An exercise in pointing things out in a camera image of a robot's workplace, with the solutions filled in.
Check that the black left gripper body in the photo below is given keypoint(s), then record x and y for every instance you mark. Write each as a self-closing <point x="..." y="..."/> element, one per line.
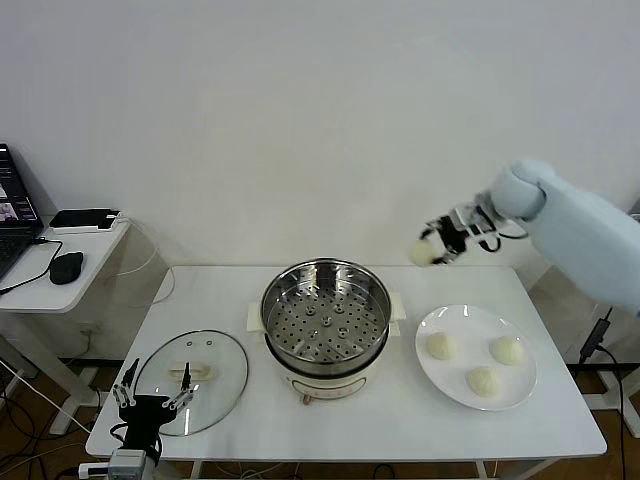
<point x="142" y="415"/>

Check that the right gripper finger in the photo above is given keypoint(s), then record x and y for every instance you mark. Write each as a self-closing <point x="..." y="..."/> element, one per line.
<point x="450" y="256"/>
<point x="434" y="230"/>

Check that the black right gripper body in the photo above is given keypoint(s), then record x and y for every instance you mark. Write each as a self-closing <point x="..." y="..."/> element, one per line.
<point x="457" y="242"/>

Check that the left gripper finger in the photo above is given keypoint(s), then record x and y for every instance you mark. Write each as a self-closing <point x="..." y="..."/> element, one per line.
<point x="131" y="375"/>
<point x="187" y="375"/>

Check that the white steamed baozi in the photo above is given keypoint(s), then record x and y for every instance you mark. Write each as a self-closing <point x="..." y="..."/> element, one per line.
<point x="441" y="346"/>
<point x="422" y="254"/>
<point x="506" y="350"/>
<point x="483" y="382"/>

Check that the round glass pot lid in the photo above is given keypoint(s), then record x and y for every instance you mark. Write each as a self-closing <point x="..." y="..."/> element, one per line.
<point x="215" y="350"/>

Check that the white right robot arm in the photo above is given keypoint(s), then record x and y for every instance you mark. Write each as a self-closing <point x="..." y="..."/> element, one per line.
<point x="575" y="235"/>

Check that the perforated stainless steamer basket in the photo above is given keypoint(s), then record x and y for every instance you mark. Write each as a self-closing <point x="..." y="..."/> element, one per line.
<point x="280" y="300"/>

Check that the round white plate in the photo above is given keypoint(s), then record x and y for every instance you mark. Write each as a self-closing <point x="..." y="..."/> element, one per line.
<point x="450" y="380"/>

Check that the black computer mouse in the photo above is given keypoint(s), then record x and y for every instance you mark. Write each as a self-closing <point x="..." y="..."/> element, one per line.
<point x="67" y="267"/>

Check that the cream electric cooking pot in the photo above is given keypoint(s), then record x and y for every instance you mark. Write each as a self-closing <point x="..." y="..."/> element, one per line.
<point x="325" y="385"/>

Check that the flat white box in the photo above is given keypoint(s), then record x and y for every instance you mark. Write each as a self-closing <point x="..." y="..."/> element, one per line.
<point x="116" y="225"/>

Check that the black smartphone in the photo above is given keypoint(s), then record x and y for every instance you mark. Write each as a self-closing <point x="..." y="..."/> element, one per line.
<point x="80" y="216"/>

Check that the black laptop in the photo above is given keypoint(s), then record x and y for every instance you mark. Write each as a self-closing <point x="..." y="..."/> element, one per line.
<point x="12" y="210"/>

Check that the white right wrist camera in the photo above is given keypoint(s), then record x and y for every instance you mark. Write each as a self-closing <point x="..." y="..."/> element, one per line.
<point x="459" y="216"/>

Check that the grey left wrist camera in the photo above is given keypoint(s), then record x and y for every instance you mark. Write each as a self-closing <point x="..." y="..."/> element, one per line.
<point x="130" y="462"/>

